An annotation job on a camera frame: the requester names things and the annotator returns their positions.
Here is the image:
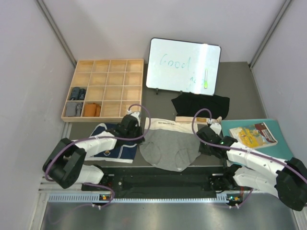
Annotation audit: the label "rolled grey cloth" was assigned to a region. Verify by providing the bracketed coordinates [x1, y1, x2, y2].
[65, 102, 83, 117]

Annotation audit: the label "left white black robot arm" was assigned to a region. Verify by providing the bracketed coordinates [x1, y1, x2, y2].
[43, 112, 144, 190]

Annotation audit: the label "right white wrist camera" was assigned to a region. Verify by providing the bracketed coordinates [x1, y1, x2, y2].
[208, 122, 222, 135]

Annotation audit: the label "grey underwear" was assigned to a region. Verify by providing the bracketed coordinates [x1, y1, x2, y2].
[139, 118, 200, 172]

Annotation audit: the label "yellow paperback book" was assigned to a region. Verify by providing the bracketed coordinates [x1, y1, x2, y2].
[229, 122, 278, 149]

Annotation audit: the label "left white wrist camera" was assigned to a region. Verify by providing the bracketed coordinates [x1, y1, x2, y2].
[127, 110, 141, 121]

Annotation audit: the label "black underwear beige waistband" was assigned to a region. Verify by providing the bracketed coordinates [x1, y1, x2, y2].
[171, 93, 230, 119]

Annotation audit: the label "teal folder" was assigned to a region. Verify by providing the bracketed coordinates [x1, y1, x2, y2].
[220, 118, 296, 166]

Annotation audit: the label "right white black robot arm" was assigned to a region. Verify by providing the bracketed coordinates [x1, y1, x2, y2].
[195, 126, 307, 211]

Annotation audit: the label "rolled orange cloth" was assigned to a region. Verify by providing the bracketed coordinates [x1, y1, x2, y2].
[83, 103, 101, 117]

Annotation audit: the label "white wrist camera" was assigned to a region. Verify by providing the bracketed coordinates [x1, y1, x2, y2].
[208, 122, 222, 135]
[127, 110, 141, 121]

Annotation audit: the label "green marker pen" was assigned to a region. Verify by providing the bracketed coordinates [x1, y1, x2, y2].
[204, 69, 208, 89]

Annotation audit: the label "white slotted cable duct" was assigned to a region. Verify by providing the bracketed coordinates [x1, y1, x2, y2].
[47, 193, 243, 204]

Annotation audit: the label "wooden compartment tray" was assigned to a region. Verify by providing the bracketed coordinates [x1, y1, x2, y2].
[61, 59, 144, 123]

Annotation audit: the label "small whiteboard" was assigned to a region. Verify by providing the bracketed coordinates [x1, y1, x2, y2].
[146, 38, 221, 96]

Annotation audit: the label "navy blue white underwear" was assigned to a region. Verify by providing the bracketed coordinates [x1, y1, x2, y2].
[85, 123, 137, 163]

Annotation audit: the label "rolled dark patterned socks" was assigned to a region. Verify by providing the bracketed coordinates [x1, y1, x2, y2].
[69, 87, 86, 101]

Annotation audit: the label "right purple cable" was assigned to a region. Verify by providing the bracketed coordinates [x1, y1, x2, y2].
[191, 108, 307, 209]

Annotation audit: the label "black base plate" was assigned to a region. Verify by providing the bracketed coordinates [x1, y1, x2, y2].
[81, 172, 252, 193]

